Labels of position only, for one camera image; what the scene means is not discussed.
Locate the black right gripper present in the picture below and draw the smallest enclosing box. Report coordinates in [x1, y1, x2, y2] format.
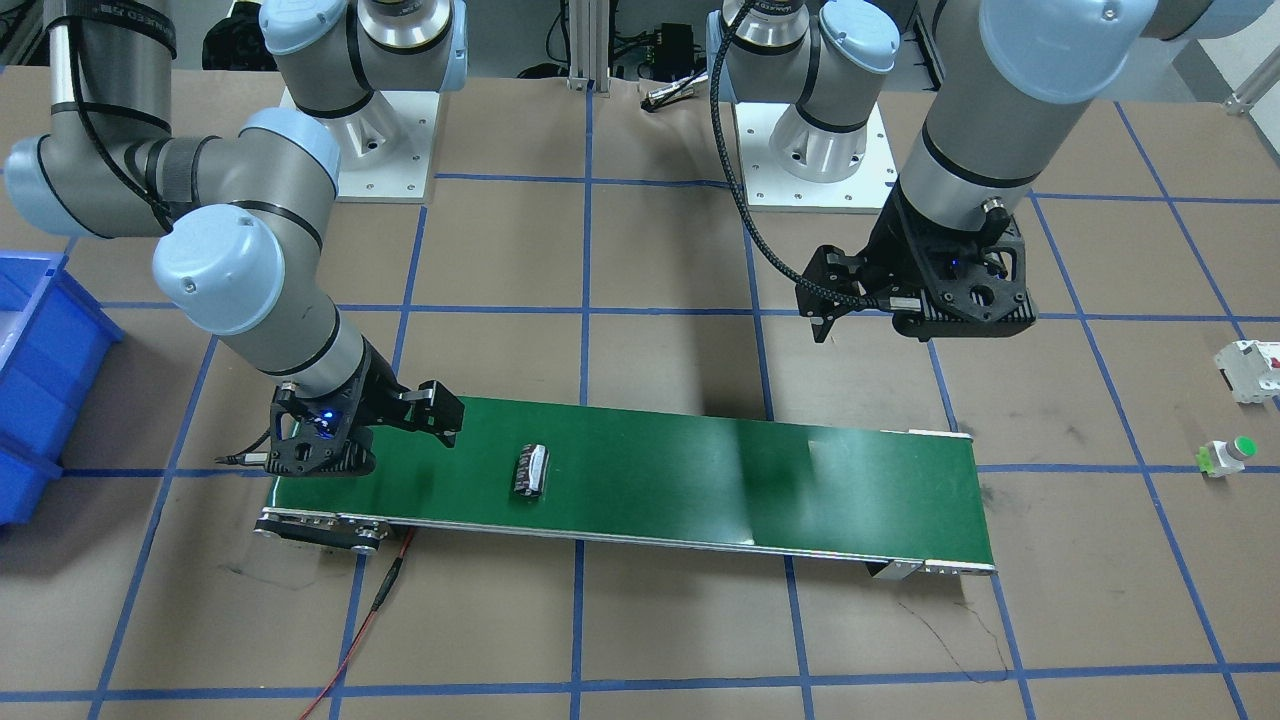
[265, 341, 465, 477]

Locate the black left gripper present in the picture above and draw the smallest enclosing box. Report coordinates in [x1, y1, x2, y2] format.
[795, 190, 1038, 345]

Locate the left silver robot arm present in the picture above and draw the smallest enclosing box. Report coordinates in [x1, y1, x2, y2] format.
[708, 1, 1268, 342]

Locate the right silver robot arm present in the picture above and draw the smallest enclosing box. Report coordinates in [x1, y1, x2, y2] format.
[4, 1, 466, 477]

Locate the green conveyor belt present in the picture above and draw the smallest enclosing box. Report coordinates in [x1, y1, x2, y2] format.
[255, 397, 995, 579]

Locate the blue plastic bin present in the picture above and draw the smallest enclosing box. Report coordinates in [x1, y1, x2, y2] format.
[1, 250, 123, 525]

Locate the red white circuit breaker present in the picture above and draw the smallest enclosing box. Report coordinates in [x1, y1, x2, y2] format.
[1213, 340, 1279, 404]

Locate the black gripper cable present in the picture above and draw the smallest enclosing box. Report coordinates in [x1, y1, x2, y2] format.
[708, 0, 901, 306]

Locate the red black sensor wire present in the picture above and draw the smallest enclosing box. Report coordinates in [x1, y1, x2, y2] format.
[294, 525, 419, 720]

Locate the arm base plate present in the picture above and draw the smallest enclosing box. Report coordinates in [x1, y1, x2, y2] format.
[733, 102, 897, 215]
[282, 88, 442, 204]

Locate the aluminium frame post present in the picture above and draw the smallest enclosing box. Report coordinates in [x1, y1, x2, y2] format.
[567, 0, 613, 95]

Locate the green push button switch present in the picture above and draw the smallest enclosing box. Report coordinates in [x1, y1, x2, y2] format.
[1196, 436, 1257, 478]

